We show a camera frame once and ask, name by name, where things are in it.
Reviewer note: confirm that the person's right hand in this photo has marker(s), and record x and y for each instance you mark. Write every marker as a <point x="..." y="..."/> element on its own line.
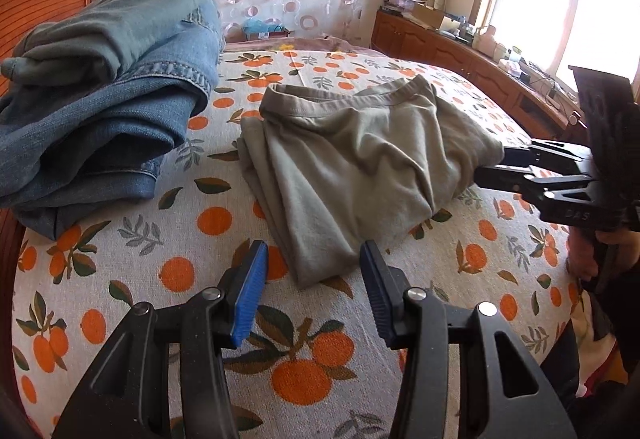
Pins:
<point x="582" y="262"/>

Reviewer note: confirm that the orange print bed sheet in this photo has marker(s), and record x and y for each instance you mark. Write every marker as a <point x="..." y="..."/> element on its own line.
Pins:
<point x="314" y="365"/>

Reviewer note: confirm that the folded blue jeans stack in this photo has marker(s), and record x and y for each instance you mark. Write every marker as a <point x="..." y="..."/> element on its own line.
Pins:
<point x="97" y="100"/>

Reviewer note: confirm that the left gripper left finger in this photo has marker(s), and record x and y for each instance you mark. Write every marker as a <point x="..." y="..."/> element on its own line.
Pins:
<point x="160" y="360"/>

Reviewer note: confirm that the black sleeve right forearm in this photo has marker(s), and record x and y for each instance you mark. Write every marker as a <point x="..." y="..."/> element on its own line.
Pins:
<point x="594" y="365"/>

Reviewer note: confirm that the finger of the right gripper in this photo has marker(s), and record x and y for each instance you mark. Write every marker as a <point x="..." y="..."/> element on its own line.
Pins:
<point x="557" y="156"/>
<point x="560" y="199"/>

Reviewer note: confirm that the cardboard box on cabinet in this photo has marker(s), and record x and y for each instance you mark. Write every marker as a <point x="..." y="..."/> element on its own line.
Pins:
<point x="434" y="18"/>

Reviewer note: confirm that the grey-green pants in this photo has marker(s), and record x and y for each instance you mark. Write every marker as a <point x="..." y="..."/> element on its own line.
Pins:
<point x="332" y="171"/>

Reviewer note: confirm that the wooden side cabinet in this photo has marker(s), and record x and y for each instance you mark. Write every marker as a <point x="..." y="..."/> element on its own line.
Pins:
<point x="397" y="37"/>

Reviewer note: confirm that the white plastic jug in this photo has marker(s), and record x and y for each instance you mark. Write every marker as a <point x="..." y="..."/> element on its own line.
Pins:
<point x="485" y="41"/>

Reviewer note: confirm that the blue item in box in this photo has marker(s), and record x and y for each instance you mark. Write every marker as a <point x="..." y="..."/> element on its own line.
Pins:
<point x="254" y="29"/>

